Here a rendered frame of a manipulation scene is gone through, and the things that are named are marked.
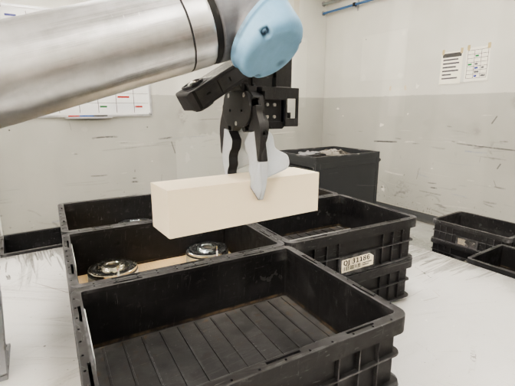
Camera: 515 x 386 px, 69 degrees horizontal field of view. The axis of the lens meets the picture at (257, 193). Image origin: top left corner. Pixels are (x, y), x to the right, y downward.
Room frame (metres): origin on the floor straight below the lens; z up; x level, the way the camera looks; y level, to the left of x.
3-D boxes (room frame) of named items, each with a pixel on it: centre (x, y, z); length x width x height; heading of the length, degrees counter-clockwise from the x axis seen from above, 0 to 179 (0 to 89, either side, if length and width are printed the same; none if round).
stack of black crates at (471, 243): (1.92, -1.21, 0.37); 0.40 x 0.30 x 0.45; 34
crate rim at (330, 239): (0.95, -0.16, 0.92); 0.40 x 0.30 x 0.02; 119
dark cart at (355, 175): (2.64, -0.48, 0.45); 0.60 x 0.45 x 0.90; 124
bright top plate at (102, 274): (0.76, 0.32, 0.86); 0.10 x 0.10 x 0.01
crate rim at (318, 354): (0.49, 0.04, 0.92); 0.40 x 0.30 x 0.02; 119
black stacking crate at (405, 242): (0.95, -0.16, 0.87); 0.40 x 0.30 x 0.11; 119
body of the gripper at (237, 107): (0.54, 0.00, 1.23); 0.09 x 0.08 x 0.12; 124
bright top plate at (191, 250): (0.87, 0.12, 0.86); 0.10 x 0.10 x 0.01
